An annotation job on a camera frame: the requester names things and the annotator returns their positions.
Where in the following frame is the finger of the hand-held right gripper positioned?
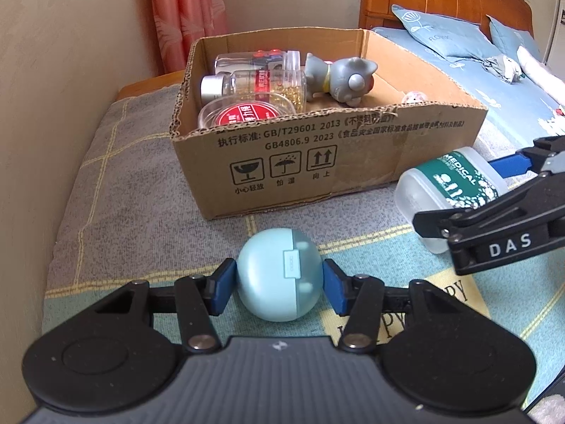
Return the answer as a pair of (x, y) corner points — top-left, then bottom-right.
(489, 136), (565, 178)
(412, 171), (565, 276)

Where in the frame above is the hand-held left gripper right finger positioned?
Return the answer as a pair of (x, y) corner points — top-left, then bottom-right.
(322, 260), (482, 355)

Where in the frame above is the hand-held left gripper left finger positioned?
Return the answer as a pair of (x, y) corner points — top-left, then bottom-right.
(86, 257), (238, 355)

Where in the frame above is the light blue earbud case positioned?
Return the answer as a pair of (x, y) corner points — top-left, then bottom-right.
(237, 228), (324, 323)

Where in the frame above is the green-label cotton swab bottle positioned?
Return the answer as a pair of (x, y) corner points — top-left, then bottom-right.
(394, 147), (510, 254)

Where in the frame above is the brown cardboard box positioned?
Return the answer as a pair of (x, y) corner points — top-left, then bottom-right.
(170, 28), (490, 220)

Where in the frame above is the grey cat toy figure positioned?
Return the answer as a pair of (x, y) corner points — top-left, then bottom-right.
(304, 53), (379, 107)

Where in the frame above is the clear bottle of golden capsules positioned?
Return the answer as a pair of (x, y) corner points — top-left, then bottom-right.
(200, 68), (307, 114)

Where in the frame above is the frosted clear plastic jar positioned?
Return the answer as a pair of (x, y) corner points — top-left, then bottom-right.
(215, 51), (305, 76)

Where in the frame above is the blue printed bed sheet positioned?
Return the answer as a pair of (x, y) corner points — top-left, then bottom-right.
(371, 26), (565, 160)

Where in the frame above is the crumpled grey cloth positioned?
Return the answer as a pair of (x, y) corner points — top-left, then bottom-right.
(481, 53), (524, 84)

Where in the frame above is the checked cloth mat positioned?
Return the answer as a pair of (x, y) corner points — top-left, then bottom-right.
(43, 84), (557, 389)

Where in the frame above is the small blue pillow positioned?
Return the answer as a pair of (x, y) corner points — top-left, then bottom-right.
(486, 14), (543, 60)

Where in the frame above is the large blue printed pillow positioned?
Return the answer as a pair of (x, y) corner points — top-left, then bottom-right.
(391, 4), (501, 63)

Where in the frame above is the round clear red-label container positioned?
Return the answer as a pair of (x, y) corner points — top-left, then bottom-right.
(197, 99), (297, 131)

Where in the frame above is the pink curtain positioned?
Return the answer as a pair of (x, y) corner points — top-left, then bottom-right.
(147, 0), (229, 76)

